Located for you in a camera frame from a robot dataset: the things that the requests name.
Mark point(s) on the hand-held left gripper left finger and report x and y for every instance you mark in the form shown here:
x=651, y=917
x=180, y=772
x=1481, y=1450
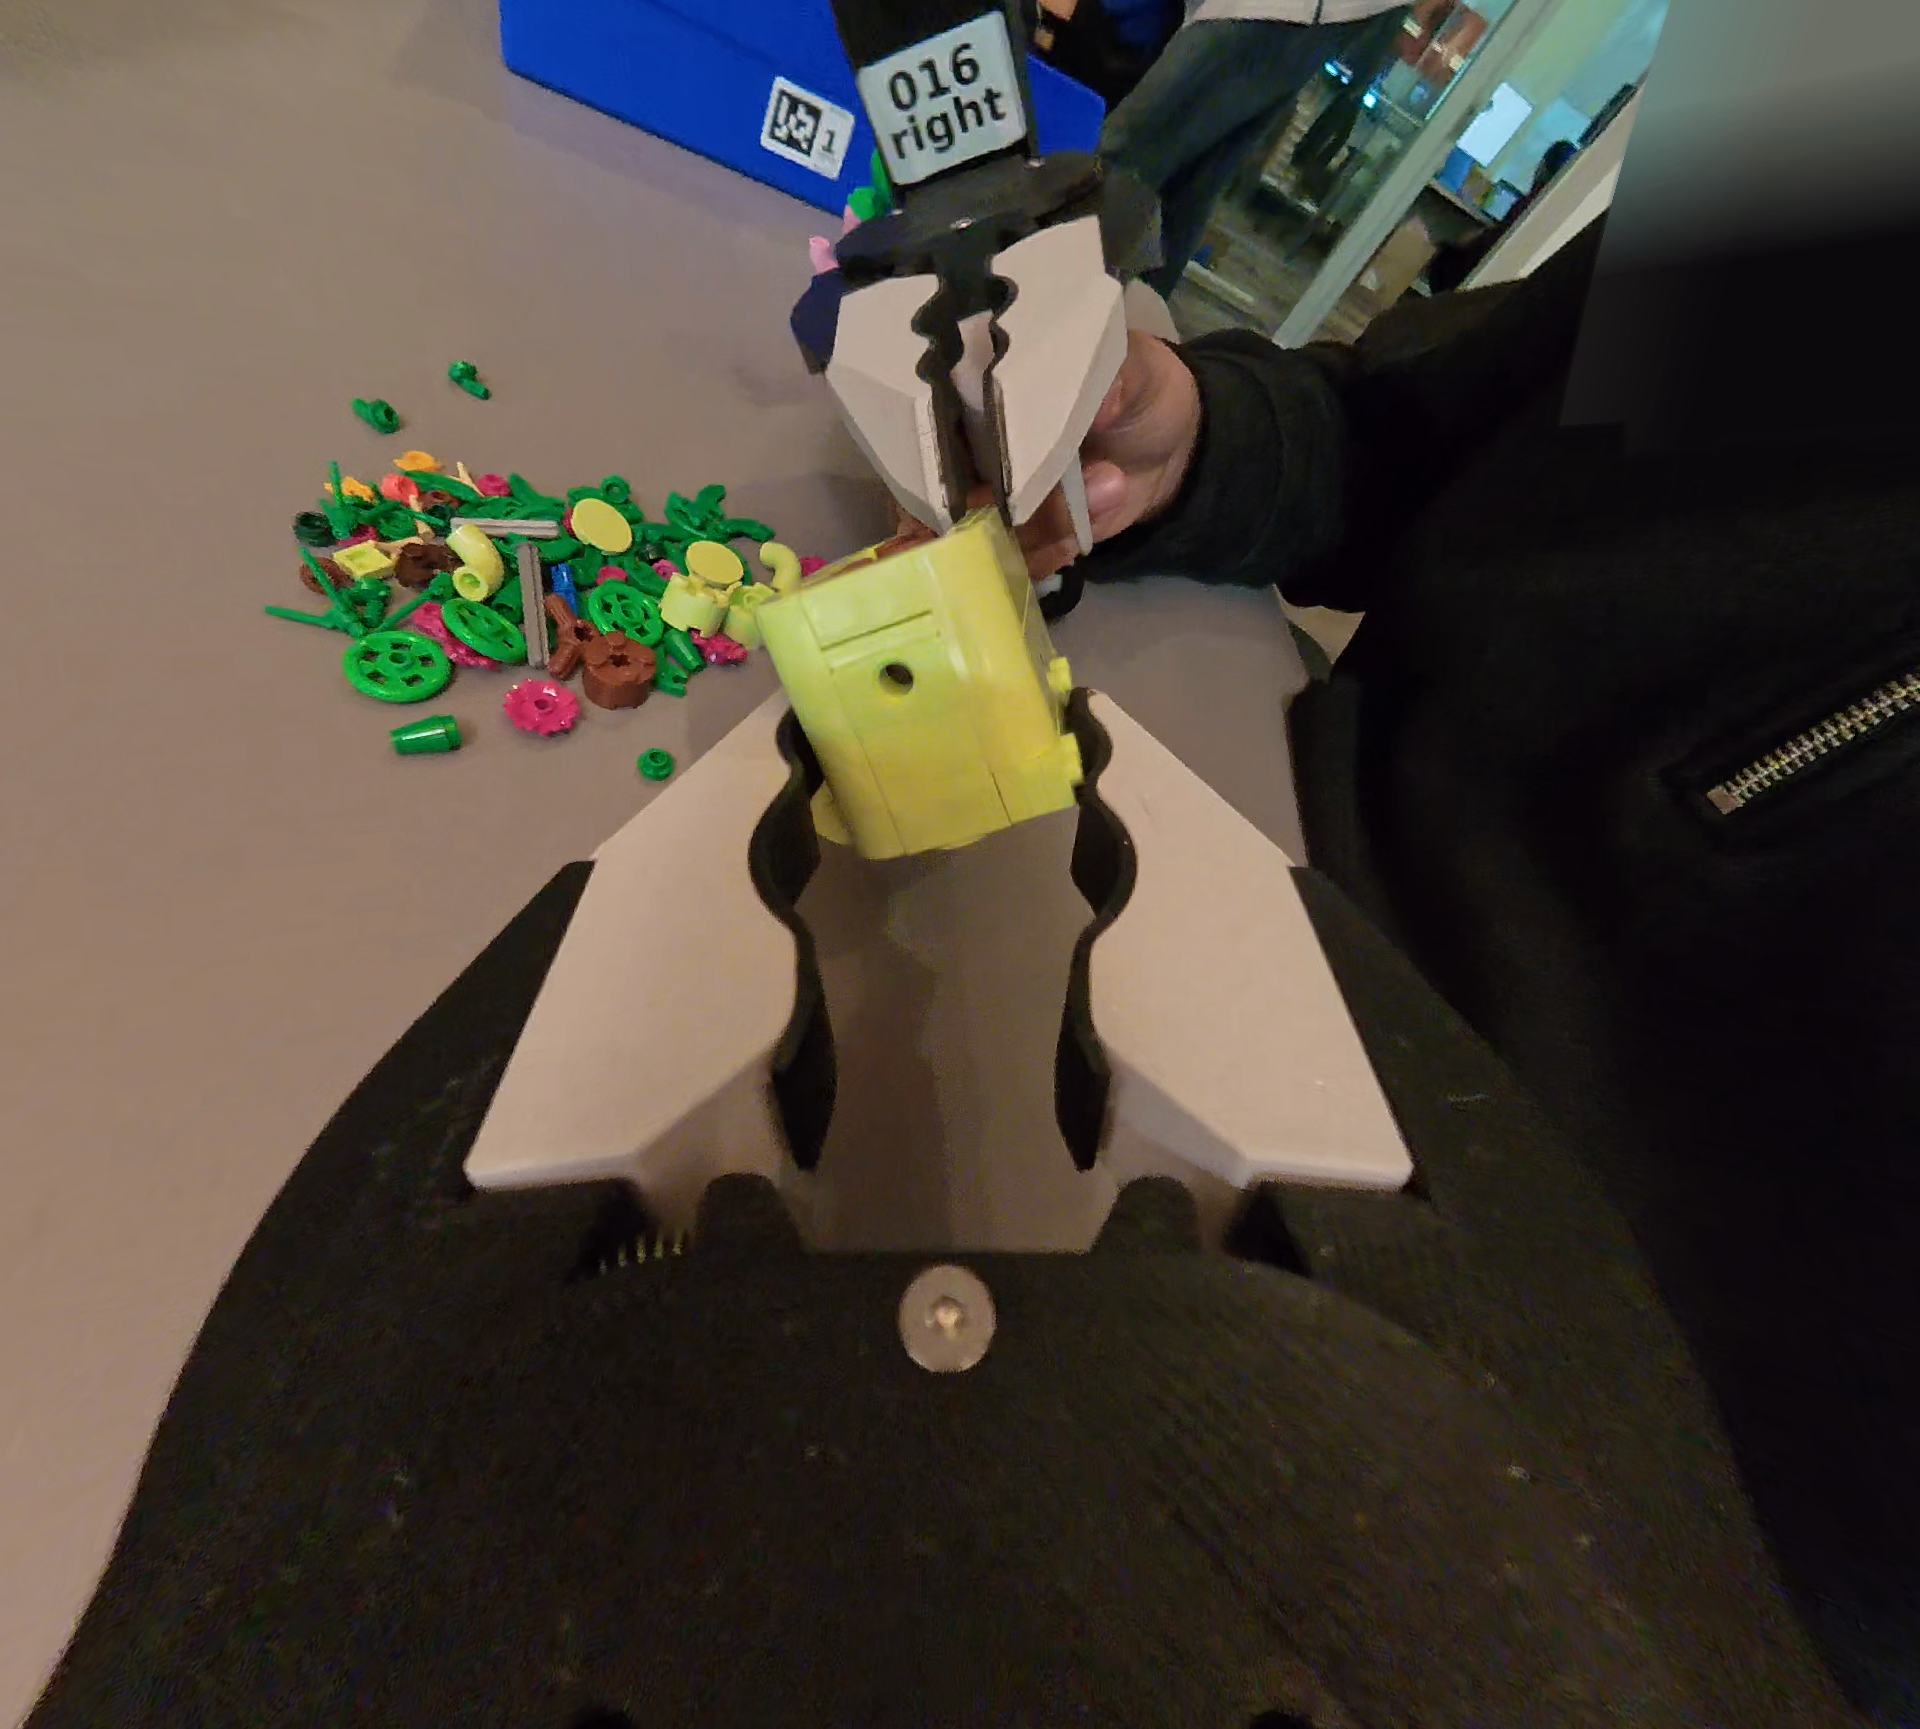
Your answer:
x=645, y=1009

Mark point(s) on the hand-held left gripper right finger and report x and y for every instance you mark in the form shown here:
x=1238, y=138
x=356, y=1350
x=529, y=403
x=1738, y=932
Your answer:
x=1245, y=1009

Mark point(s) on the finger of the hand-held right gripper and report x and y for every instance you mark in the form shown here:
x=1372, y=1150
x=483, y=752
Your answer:
x=1059, y=349
x=884, y=378

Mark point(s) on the lime toy brick pot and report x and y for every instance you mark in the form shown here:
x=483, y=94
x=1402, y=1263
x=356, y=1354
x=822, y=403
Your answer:
x=914, y=695

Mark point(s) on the person's right forearm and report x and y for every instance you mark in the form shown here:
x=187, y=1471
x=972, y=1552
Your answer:
x=1291, y=468

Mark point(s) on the person's right hand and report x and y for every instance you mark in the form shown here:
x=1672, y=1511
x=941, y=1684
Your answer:
x=1148, y=438

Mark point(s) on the green toy plant stem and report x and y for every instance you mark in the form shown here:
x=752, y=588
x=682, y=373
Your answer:
x=870, y=185

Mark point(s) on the pile of small toy pieces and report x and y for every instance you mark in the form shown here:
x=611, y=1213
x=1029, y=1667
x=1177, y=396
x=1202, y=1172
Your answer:
x=511, y=588

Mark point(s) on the person's black jacket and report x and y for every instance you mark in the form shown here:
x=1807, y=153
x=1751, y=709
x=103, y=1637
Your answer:
x=1650, y=859

